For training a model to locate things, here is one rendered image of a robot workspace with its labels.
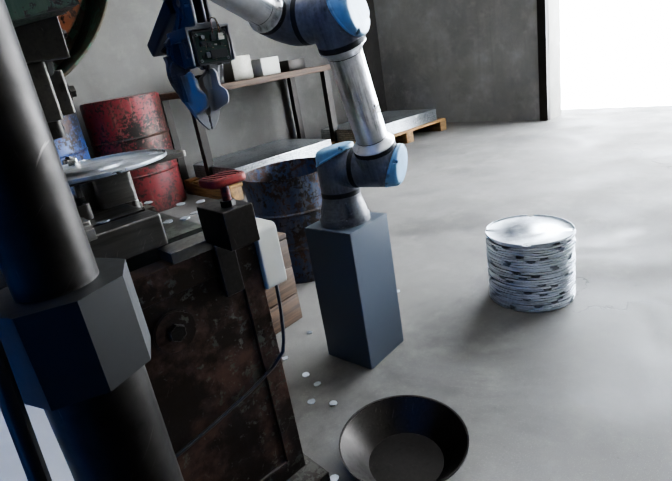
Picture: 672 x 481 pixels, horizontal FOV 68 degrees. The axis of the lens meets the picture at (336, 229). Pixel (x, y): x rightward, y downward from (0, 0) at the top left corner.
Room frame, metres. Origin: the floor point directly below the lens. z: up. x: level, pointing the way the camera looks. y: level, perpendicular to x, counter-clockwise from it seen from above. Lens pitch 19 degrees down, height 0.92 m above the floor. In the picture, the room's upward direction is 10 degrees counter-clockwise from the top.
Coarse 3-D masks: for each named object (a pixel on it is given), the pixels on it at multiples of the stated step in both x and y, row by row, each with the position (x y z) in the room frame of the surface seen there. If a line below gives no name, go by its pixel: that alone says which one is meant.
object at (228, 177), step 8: (208, 176) 0.85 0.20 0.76; (216, 176) 0.83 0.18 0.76; (224, 176) 0.82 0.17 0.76; (232, 176) 0.82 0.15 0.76; (240, 176) 0.83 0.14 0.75; (200, 184) 0.83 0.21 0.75; (208, 184) 0.80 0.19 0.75; (216, 184) 0.80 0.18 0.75; (224, 184) 0.81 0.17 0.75; (224, 192) 0.83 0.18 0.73; (224, 200) 0.83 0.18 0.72
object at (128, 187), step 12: (168, 156) 1.06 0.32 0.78; (180, 156) 1.07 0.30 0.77; (96, 180) 0.98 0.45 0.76; (108, 180) 0.99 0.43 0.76; (120, 180) 1.01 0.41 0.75; (132, 180) 1.03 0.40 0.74; (84, 192) 1.03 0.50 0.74; (96, 192) 0.98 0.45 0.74; (108, 192) 0.99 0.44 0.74; (120, 192) 1.00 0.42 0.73; (132, 192) 1.02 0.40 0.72; (96, 204) 0.99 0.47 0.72; (108, 204) 0.98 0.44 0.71; (120, 204) 1.00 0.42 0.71; (132, 204) 1.01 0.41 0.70
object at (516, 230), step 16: (496, 224) 1.70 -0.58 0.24; (512, 224) 1.67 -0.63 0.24; (528, 224) 1.63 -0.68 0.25; (544, 224) 1.62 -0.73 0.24; (560, 224) 1.60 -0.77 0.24; (496, 240) 1.54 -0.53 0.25; (512, 240) 1.53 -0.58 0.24; (528, 240) 1.51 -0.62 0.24; (544, 240) 1.49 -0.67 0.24; (560, 240) 1.46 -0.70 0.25
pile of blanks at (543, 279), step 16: (496, 256) 1.55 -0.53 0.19; (512, 256) 1.49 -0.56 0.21; (528, 256) 1.48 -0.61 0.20; (544, 256) 1.45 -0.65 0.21; (560, 256) 1.47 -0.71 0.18; (496, 272) 1.55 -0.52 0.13; (512, 272) 1.49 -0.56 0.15; (528, 272) 1.47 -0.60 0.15; (544, 272) 1.45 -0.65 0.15; (560, 272) 1.46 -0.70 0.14; (496, 288) 1.55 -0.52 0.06; (512, 288) 1.50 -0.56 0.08; (528, 288) 1.46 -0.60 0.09; (544, 288) 1.45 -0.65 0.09; (560, 288) 1.46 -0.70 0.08; (512, 304) 1.50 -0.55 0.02; (528, 304) 1.47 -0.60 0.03; (544, 304) 1.45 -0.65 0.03; (560, 304) 1.46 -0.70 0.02
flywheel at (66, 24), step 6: (78, 0) 1.40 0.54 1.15; (78, 6) 1.39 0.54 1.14; (66, 12) 1.37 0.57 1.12; (72, 12) 1.38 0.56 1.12; (60, 18) 1.36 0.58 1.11; (66, 18) 1.37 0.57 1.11; (72, 18) 1.38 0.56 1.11; (60, 24) 1.36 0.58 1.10; (66, 24) 1.37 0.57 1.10; (72, 24) 1.38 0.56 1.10; (66, 30) 1.36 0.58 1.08
